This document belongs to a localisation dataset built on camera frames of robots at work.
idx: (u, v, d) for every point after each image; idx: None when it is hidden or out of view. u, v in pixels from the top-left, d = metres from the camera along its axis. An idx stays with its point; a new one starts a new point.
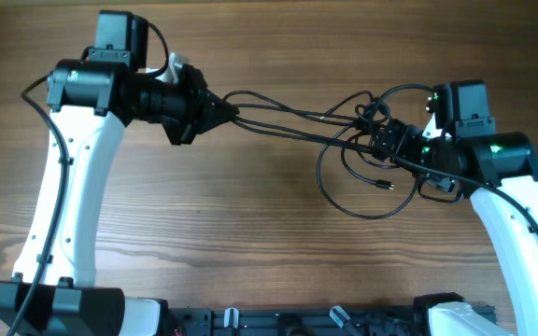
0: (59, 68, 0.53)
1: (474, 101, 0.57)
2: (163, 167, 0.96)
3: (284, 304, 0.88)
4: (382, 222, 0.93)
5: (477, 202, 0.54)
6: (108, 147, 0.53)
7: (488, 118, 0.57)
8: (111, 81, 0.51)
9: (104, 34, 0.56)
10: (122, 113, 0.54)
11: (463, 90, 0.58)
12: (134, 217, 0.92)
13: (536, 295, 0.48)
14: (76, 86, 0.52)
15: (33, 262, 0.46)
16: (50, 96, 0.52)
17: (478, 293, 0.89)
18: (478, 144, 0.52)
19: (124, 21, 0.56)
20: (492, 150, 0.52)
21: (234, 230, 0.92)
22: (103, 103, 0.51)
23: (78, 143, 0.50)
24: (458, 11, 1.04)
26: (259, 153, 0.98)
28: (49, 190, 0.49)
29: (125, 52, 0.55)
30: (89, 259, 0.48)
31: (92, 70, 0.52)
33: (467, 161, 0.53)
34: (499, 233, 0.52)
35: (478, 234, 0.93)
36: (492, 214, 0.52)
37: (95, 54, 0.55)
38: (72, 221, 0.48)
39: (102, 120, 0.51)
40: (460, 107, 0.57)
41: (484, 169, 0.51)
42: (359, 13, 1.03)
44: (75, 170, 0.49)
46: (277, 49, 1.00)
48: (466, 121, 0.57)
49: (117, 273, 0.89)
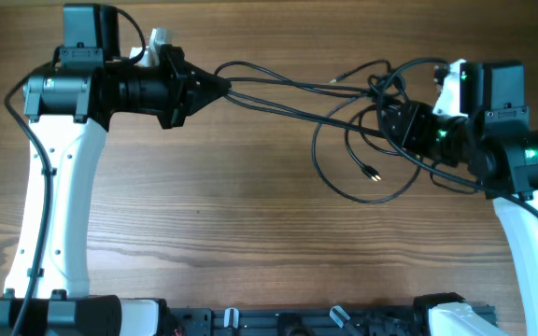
0: (34, 76, 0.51)
1: (507, 85, 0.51)
2: (163, 168, 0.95)
3: (284, 305, 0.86)
4: (383, 222, 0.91)
5: (502, 212, 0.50)
6: (94, 150, 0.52)
7: (521, 107, 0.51)
8: (89, 86, 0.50)
9: (74, 31, 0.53)
10: (102, 118, 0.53)
11: (498, 74, 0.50)
12: (134, 218, 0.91)
13: None
14: (52, 93, 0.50)
15: (23, 278, 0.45)
16: (28, 107, 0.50)
17: (478, 293, 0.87)
18: (511, 146, 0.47)
19: (91, 16, 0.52)
20: (526, 155, 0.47)
21: (233, 230, 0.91)
22: (81, 110, 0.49)
23: (61, 151, 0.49)
24: (457, 10, 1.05)
26: (258, 153, 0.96)
28: (34, 204, 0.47)
29: (98, 49, 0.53)
30: (82, 269, 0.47)
31: (68, 76, 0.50)
33: (497, 163, 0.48)
34: (523, 249, 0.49)
35: (480, 234, 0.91)
36: (518, 227, 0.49)
37: (67, 53, 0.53)
38: (61, 232, 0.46)
39: (82, 127, 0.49)
40: (493, 95, 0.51)
41: (515, 177, 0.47)
42: (358, 13, 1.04)
44: (58, 180, 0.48)
46: (278, 49, 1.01)
48: (497, 111, 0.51)
49: (116, 273, 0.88)
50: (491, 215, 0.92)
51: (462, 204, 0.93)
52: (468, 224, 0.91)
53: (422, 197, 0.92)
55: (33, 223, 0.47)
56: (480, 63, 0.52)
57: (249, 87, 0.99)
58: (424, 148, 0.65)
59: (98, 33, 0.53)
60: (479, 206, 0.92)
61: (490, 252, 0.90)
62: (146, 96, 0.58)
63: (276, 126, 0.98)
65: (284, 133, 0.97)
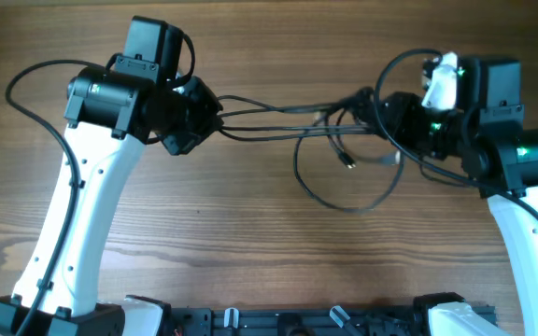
0: (80, 78, 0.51)
1: (503, 82, 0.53)
2: (163, 168, 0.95)
3: (284, 304, 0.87)
4: (382, 222, 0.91)
5: (496, 209, 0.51)
6: (126, 165, 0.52)
7: (516, 105, 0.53)
8: (134, 100, 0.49)
9: (136, 44, 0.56)
10: (143, 132, 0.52)
11: (495, 70, 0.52)
12: (134, 217, 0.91)
13: None
14: (95, 99, 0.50)
15: (33, 287, 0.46)
16: (68, 110, 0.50)
17: (478, 293, 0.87)
18: (504, 144, 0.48)
19: (157, 31, 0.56)
20: (518, 153, 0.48)
21: (234, 230, 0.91)
22: (121, 125, 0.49)
23: (92, 165, 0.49)
24: (457, 10, 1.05)
26: (258, 153, 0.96)
28: (57, 213, 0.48)
29: (154, 64, 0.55)
30: (91, 286, 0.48)
31: (115, 84, 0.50)
33: (489, 161, 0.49)
34: (517, 245, 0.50)
35: (480, 234, 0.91)
36: (513, 224, 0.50)
37: (123, 62, 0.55)
38: (77, 248, 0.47)
39: (120, 144, 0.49)
40: (488, 91, 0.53)
41: (507, 175, 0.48)
42: (358, 13, 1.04)
44: (85, 193, 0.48)
46: (278, 49, 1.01)
48: (492, 108, 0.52)
49: (116, 273, 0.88)
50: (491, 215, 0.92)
51: (462, 204, 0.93)
52: (467, 224, 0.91)
53: (421, 197, 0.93)
55: (51, 233, 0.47)
56: (477, 61, 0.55)
57: (249, 87, 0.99)
58: (410, 142, 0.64)
59: (159, 48, 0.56)
60: (480, 206, 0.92)
61: (490, 252, 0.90)
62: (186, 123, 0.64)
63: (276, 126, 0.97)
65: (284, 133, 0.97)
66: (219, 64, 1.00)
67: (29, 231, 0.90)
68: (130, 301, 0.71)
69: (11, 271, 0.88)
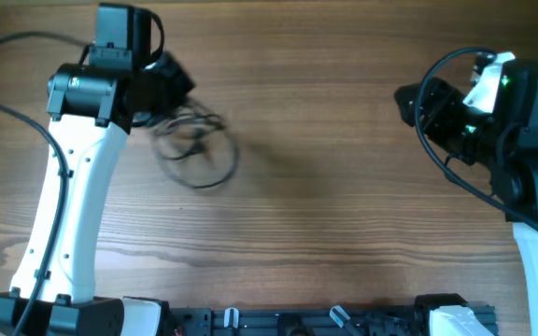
0: (59, 74, 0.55)
1: None
2: (163, 168, 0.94)
3: (284, 304, 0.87)
4: (382, 222, 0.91)
5: (521, 238, 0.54)
6: (112, 155, 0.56)
7: None
8: (113, 89, 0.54)
9: (106, 34, 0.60)
10: (125, 119, 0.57)
11: None
12: (134, 218, 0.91)
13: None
14: (76, 92, 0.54)
15: (30, 278, 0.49)
16: (51, 104, 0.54)
17: (478, 293, 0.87)
18: None
19: (125, 19, 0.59)
20: None
21: (233, 230, 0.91)
22: (105, 114, 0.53)
23: (79, 154, 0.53)
24: (457, 10, 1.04)
26: (258, 153, 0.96)
28: (49, 204, 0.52)
29: (127, 51, 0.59)
30: (88, 273, 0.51)
31: (93, 76, 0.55)
33: (522, 188, 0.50)
34: None
35: (480, 234, 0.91)
36: (536, 255, 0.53)
37: (97, 52, 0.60)
38: (71, 237, 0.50)
39: (103, 132, 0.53)
40: (532, 113, 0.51)
41: None
42: (358, 12, 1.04)
44: (74, 182, 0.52)
46: (278, 49, 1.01)
48: (533, 129, 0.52)
49: (117, 273, 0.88)
50: (492, 215, 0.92)
51: (462, 204, 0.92)
52: (468, 224, 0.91)
53: (422, 197, 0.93)
55: (44, 225, 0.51)
56: (526, 74, 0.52)
57: (249, 88, 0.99)
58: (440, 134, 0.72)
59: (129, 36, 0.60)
60: (480, 205, 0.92)
61: (490, 252, 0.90)
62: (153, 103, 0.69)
63: (276, 127, 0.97)
65: (284, 134, 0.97)
66: (220, 65, 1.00)
67: (29, 232, 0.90)
68: (130, 300, 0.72)
69: (11, 272, 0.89)
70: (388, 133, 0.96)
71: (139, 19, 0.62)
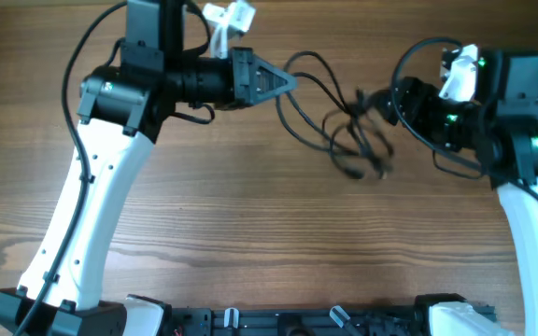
0: (94, 77, 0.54)
1: (522, 76, 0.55)
2: (163, 167, 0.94)
3: (284, 305, 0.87)
4: (383, 222, 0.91)
5: (505, 198, 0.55)
6: (135, 162, 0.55)
7: (535, 99, 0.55)
8: (145, 99, 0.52)
9: (136, 29, 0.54)
10: (152, 131, 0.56)
11: (516, 63, 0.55)
12: (134, 218, 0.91)
13: None
14: (107, 97, 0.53)
15: (39, 278, 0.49)
16: (82, 107, 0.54)
17: (478, 293, 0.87)
18: (519, 134, 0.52)
19: (155, 12, 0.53)
20: (532, 144, 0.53)
21: (234, 230, 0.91)
22: (133, 124, 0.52)
23: (103, 160, 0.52)
24: (457, 10, 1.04)
26: (258, 153, 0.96)
28: (68, 206, 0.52)
29: (158, 52, 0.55)
30: (95, 281, 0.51)
31: (127, 84, 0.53)
33: (502, 152, 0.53)
34: (523, 230, 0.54)
35: (480, 234, 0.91)
36: (520, 212, 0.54)
37: (128, 49, 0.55)
38: (84, 243, 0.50)
39: (130, 141, 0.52)
40: (508, 85, 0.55)
41: (519, 165, 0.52)
42: (358, 13, 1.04)
44: (94, 188, 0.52)
46: (278, 49, 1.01)
48: (510, 100, 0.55)
49: (117, 273, 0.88)
50: (492, 215, 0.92)
51: (462, 204, 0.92)
52: (468, 224, 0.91)
53: (422, 197, 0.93)
55: (61, 228, 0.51)
56: (500, 54, 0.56)
57: None
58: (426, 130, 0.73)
59: (161, 33, 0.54)
60: (480, 205, 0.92)
61: (490, 252, 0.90)
62: (203, 89, 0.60)
63: (276, 126, 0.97)
65: (284, 134, 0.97)
66: None
67: (29, 232, 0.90)
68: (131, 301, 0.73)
69: (11, 272, 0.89)
70: (388, 133, 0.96)
71: (174, 7, 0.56)
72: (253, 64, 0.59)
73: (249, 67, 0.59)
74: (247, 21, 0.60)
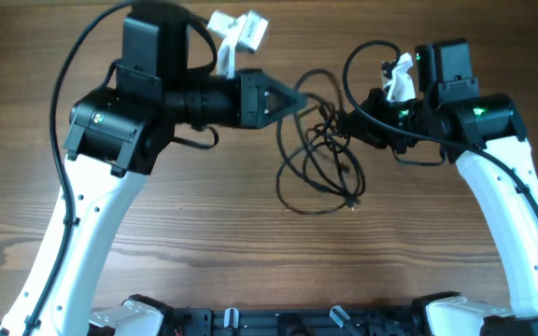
0: (85, 105, 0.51)
1: (457, 60, 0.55)
2: (163, 167, 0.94)
3: (284, 305, 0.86)
4: (382, 223, 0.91)
5: (462, 167, 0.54)
6: (123, 202, 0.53)
7: (471, 79, 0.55)
8: (137, 133, 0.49)
9: (134, 53, 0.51)
10: (145, 162, 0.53)
11: (445, 51, 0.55)
12: (134, 218, 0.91)
13: (526, 253, 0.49)
14: (97, 130, 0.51)
15: (20, 323, 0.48)
16: (70, 141, 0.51)
17: (478, 293, 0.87)
18: (460, 108, 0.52)
19: (153, 37, 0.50)
20: (475, 114, 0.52)
21: (233, 230, 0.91)
22: (122, 164, 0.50)
23: (89, 202, 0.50)
24: (457, 10, 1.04)
26: (258, 153, 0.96)
28: (51, 249, 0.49)
29: (156, 79, 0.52)
30: (78, 324, 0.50)
31: (119, 115, 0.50)
33: (450, 128, 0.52)
34: (484, 191, 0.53)
35: (480, 234, 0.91)
36: (478, 175, 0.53)
37: (125, 73, 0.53)
38: (67, 286, 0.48)
39: (119, 181, 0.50)
40: (444, 69, 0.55)
41: (467, 132, 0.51)
42: (358, 13, 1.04)
44: (79, 231, 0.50)
46: (278, 49, 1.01)
48: (449, 83, 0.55)
49: (117, 273, 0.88)
50: None
51: (462, 203, 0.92)
52: (467, 224, 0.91)
53: (421, 197, 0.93)
55: (43, 272, 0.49)
56: (431, 45, 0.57)
57: None
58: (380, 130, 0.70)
59: (160, 61, 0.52)
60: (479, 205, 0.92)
61: (490, 252, 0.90)
62: (205, 108, 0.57)
63: (276, 126, 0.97)
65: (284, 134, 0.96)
66: None
67: (29, 232, 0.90)
68: (130, 309, 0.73)
69: (10, 272, 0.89)
70: None
71: (174, 32, 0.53)
72: (261, 89, 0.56)
73: (259, 92, 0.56)
74: (258, 38, 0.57)
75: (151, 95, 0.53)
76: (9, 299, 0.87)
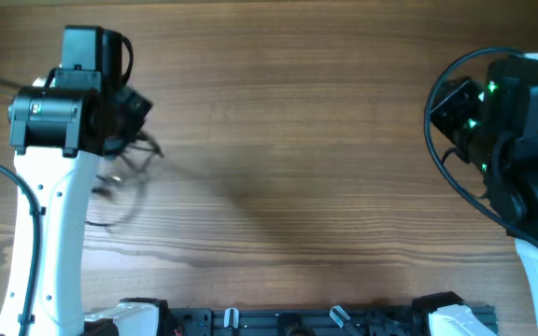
0: (21, 100, 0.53)
1: None
2: (163, 167, 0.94)
3: (284, 305, 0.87)
4: (382, 223, 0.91)
5: (528, 256, 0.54)
6: (84, 185, 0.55)
7: None
8: (78, 111, 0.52)
9: (74, 56, 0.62)
10: (93, 145, 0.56)
11: None
12: (134, 218, 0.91)
13: None
14: (39, 118, 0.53)
15: (12, 323, 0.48)
16: (14, 137, 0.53)
17: (478, 293, 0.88)
18: None
19: (93, 37, 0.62)
20: None
21: (233, 230, 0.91)
22: (72, 144, 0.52)
23: (49, 189, 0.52)
24: (458, 10, 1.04)
26: (259, 153, 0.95)
28: (23, 244, 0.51)
29: (95, 73, 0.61)
30: (75, 312, 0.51)
31: (56, 98, 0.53)
33: (525, 206, 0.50)
34: None
35: (480, 234, 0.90)
36: None
37: (63, 76, 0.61)
38: (51, 275, 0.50)
39: (73, 161, 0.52)
40: (530, 122, 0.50)
41: None
42: (358, 13, 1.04)
44: (48, 219, 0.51)
46: (278, 49, 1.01)
48: (529, 139, 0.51)
49: (116, 273, 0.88)
50: None
51: (462, 203, 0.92)
52: (468, 224, 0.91)
53: (421, 197, 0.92)
55: (21, 266, 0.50)
56: (515, 77, 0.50)
57: (249, 87, 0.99)
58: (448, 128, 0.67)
59: (97, 59, 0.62)
60: None
61: (490, 252, 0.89)
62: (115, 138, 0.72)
63: (276, 126, 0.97)
65: (284, 133, 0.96)
66: (219, 64, 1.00)
67: None
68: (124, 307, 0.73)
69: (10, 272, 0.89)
70: (388, 132, 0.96)
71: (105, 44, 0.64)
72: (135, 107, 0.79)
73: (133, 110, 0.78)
74: None
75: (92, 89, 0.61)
76: None
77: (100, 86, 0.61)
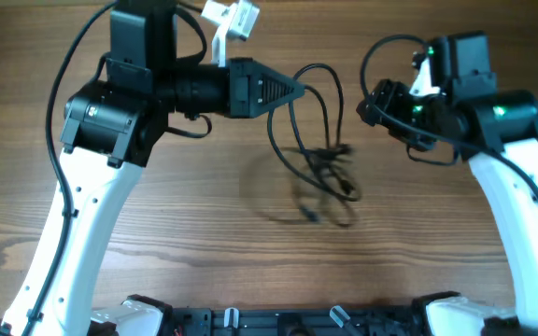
0: (78, 100, 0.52)
1: (472, 55, 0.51)
2: (162, 168, 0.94)
3: (284, 305, 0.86)
4: (382, 223, 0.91)
5: (478, 169, 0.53)
6: (120, 193, 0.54)
7: (488, 74, 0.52)
8: (132, 124, 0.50)
9: (120, 47, 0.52)
10: (140, 156, 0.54)
11: (461, 45, 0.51)
12: (134, 217, 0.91)
13: None
14: (92, 123, 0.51)
15: (21, 316, 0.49)
16: (64, 134, 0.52)
17: (477, 293, 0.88)
18: (479, 104, 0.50)
19: (140, 28, 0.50)
20: (496, 113, 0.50)
21: (233, 230, 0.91)
22: (120, 154, 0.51)
23: (87, 193, 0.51)
24: (457, 10, 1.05)
26: (259, 154, 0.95)
28: (50, 242, 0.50)
29: (146, 71, 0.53)
30: (81, 318, 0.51)
31: (113, 107, 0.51)
33: (468, 124, 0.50)
34: (501, 202, 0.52)
35: (479, 234, 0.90)
36: (494, 181, 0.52)
37: (115, 66, 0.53)
38: (69, 278, 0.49)
39: (116, 172, 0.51)
40: (459, 63, 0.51)
41: (487, 135, 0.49)
42: (358, 13, 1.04)
44: (78, 222, 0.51)
46: (278, 49, 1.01)
48: (465, 77, 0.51)
49: (117, 273, 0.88)
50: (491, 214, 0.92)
51: (462, 203, 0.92)
52: (467, 224, 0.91)
53: (421, 197, 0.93)
55: (44, 263, 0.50)
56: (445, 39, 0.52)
57: None
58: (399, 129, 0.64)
59: (148, 51, 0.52)
60: (480, 205, 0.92)
61: (490, 252, 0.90)
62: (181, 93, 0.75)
63: (276, 126, 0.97)
65: (284, 133, 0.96)
66: None
67: (29, 232, 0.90)
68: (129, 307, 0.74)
69: (10, 272, 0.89)
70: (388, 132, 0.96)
71: (160, 22, 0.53)
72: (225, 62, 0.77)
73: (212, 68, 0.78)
74: None
75: (142, 88, 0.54)
76: (8, 299, 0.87)
77: (150, 86, 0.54)
